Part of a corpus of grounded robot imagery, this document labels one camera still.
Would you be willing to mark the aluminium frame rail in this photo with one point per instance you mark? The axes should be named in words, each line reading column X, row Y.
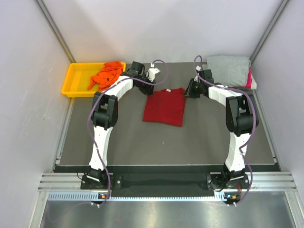
column 262, row 181

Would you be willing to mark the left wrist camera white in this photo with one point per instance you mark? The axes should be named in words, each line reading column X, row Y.
column 152, row 72

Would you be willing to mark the grey slotted cable duct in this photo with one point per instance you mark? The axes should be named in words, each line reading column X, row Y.
column 99, row 197

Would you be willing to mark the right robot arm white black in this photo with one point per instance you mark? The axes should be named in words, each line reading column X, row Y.
column 241, row 119

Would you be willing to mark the yellow plastic bin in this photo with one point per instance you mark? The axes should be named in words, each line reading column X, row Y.
column 78, row 78

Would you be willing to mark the folded pink white t shirt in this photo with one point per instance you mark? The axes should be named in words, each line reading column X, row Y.
column 251, row 83

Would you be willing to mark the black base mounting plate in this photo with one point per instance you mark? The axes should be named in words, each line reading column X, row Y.
column 201, row 181

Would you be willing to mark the orange t shirt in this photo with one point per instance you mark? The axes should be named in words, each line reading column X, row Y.
column 107, row 76

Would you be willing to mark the folded grey t shirt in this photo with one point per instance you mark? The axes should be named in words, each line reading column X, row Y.
column 231, row 71

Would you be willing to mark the dark red t shirt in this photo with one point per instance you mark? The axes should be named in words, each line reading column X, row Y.
column 166, row 106

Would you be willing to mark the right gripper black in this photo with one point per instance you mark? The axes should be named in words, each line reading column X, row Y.
column 188, row 92

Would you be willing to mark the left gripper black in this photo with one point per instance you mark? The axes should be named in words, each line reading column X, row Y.
column 148, row 90

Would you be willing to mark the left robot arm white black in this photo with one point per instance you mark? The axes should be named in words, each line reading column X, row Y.
column 104, row 115

